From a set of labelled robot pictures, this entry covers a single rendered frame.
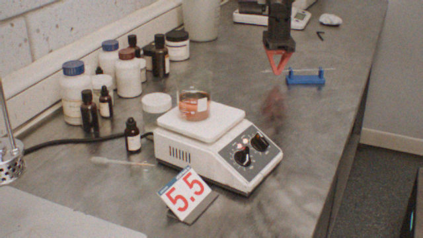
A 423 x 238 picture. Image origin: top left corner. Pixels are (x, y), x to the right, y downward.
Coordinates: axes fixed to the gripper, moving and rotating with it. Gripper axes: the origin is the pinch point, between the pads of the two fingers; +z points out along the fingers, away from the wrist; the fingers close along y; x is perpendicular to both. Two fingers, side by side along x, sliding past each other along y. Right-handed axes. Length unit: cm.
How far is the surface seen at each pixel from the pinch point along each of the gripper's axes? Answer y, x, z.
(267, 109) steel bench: 15.2, -4.9, 3.0
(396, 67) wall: -85, 76, 34
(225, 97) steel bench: 8.5, -13.9, 2.9
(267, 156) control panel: 39.7, -9.1, -0.5
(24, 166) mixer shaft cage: 58, -45, -12
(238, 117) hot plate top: 34.8, -13.8, -5.8
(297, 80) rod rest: 1.5, 5.0, 2.0
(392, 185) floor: -52, 69, 78
